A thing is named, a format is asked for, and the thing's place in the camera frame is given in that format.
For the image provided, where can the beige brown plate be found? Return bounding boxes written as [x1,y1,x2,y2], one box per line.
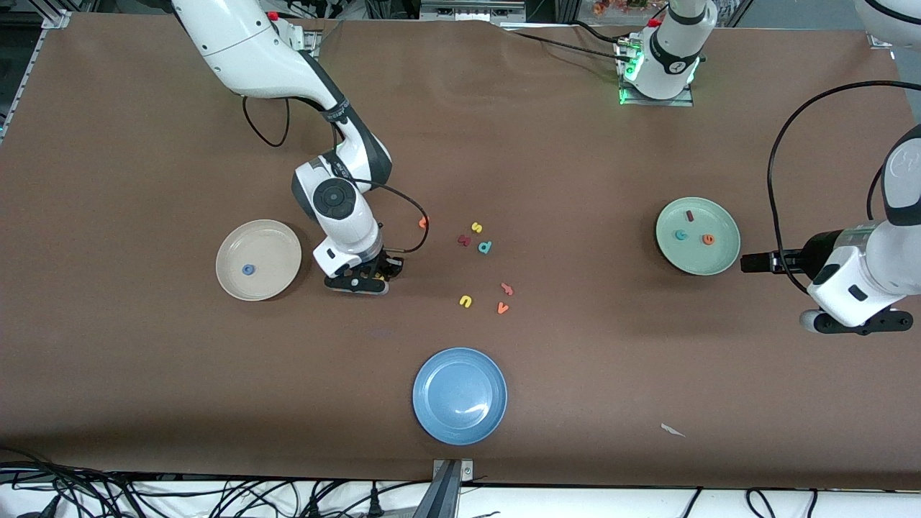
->
[215,219,303,301]

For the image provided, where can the black base power cable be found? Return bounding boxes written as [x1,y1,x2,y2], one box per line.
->
[568,20,628,45]
[507,30,634,62]

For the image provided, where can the green plate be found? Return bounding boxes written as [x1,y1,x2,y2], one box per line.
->
[655,196,742,276]

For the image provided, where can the orange artificial flowers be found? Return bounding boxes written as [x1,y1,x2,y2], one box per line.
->
[591,0,652,17]

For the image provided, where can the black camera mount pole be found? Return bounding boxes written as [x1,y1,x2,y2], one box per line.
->
[412,460,461,518]

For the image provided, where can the blue plate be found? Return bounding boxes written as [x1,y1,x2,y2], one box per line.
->
[412,347,509,446]

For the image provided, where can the long aluminium frame profile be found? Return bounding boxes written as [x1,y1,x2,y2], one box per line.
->
[0,9,73,145]

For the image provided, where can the grey power strip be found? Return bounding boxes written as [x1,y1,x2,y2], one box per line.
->
[419,0,526,22]

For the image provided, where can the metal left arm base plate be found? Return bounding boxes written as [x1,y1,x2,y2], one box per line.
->
[619,40,695,107]

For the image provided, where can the short aluminium frame profile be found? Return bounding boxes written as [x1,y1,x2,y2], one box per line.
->
[867,0,921,50]

